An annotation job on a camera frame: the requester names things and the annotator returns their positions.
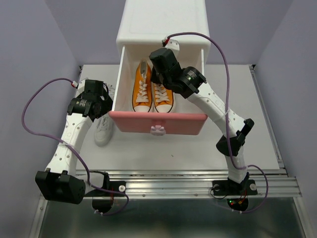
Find orange canvas sneaker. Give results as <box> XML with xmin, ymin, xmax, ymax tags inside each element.
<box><xmin>152</xmin><ymin>83</ymin><xmax>175</xmax><ymax>113</ymax></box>
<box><xmin>132</xmin><ymin>59</ymin><xmax>153</xmax><ymax>113</ymax></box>

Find pink top drawer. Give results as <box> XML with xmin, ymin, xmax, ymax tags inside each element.
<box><xmin>109</xmin><ymin>45</ymin><xmax>207</xmax><ymax>135</ymax></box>

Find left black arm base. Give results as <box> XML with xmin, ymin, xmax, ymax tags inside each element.
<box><xmin>85</xmin><ymin>171</ymin><xmax>129</xmax><ymax>216</ymax></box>

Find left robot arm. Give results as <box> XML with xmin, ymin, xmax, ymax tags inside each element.
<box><xmin>35</xmin><ymin>78</ymin><xmax>115</xmax><ymax>204</ymax></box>

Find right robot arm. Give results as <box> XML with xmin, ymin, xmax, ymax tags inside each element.
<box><xmin>149</xmin><ymin>48</ymin><xmax>254</xmax><ymax>193</ymax></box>

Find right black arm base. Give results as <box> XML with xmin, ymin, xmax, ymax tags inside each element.
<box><xmin>210</xmin><ymin>179</ymin><xmax>258</xmax><ymax>213</ymax></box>

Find white shoe cabinet body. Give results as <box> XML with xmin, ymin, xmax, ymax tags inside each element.
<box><xmin>115</xmin><ymin>0</ymin><xmax>211</xmax><ymax>75</ymax></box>

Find white sneaker rear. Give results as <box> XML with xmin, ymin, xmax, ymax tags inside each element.
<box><xmin>106</xmin><ymin>85</ymin><xmax>115</xmax><ymax>100</ymax></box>

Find white sneaker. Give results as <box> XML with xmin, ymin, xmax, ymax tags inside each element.
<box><xmin>94</xmin><ymin>115</ymin><xmax>113</xmax><ymax>147</ymax></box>
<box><xmin>106</xmin><ymin>85</ymin><xmax>115</xmax><ymax>100</ymax></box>

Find white sneaker front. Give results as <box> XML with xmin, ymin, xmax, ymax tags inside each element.
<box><xmin>94</xmin><ymin>115</ymin><xmax>113</xmax><ymax>147</ymax></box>

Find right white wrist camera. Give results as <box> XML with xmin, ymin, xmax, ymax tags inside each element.
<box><xmin>161</xmin><ymin>38</ymin><xmax>180</xmax><ymax>52</ymax></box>

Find aluminium mounting rail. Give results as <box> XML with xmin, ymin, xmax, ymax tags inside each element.
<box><xmin>108</xmin><ymin>169</ymin><xmax>302</xmax><ymax>199</ymax></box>

